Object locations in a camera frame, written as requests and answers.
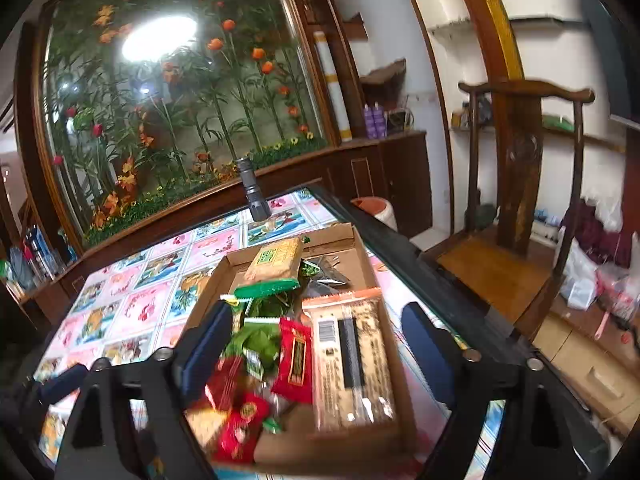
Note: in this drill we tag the green pea snack packet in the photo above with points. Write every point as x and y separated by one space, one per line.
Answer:
258 344

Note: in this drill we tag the grey flashlight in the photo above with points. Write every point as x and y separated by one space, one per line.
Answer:
258 206

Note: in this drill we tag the orange-edged cracker pack with barcode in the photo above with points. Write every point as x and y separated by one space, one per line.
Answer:
352 384

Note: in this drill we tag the green Weidan cracker pack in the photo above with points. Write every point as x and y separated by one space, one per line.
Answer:
274 269

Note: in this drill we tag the red rectangular snack packet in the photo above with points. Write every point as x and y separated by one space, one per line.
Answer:
294 380

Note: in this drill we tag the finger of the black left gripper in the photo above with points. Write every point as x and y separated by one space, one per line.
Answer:
57 388

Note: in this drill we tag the wooden chair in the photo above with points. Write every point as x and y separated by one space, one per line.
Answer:
495 263

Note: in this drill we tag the red snack bag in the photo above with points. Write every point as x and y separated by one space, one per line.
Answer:
238 438

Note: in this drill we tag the purple bottles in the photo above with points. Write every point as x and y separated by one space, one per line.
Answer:
375 120

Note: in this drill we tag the large silver foil snack bag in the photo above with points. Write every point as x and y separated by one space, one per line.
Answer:
319 277

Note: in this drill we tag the yellow cracker pack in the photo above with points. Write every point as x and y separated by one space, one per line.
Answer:
206 424

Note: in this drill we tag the cardboard box tray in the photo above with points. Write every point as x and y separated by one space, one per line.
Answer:
301 449

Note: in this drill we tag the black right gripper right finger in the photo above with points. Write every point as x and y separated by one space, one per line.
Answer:
435 350

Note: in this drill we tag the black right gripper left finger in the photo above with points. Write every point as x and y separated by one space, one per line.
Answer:
198 351

